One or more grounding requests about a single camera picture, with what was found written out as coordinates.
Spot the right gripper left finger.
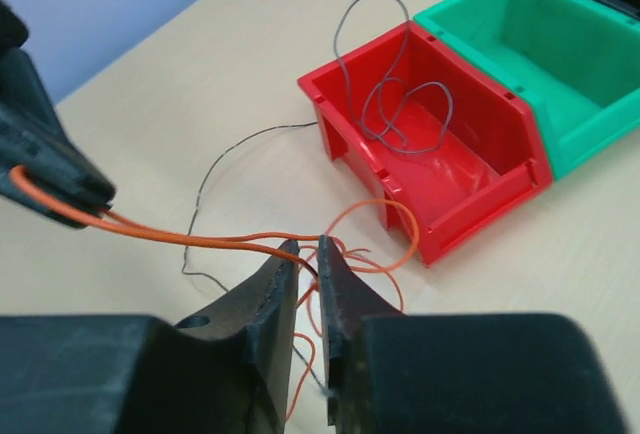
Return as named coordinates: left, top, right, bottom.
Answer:
left=176, top=255, right=299, bottom=433

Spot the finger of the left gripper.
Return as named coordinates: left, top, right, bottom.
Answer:
left=1, top=47, right=115, bottom=204
left=1, top=164, right=99, bottom=229

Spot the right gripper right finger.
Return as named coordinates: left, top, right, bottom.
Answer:
left=317, top=235, right=401, bottom=427

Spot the orange wire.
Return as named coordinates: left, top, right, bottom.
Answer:
left=10, top=164, right=421, bottom=423

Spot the red plastic bin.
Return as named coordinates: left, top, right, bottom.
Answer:
left=298, top=22, right=553, bottom=265

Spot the grey wire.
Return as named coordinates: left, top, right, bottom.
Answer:
left=180, top=0, right=455, bottom=300

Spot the green plastic bin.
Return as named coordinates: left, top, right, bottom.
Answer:
left=413, top=0, right=639, bottom=178

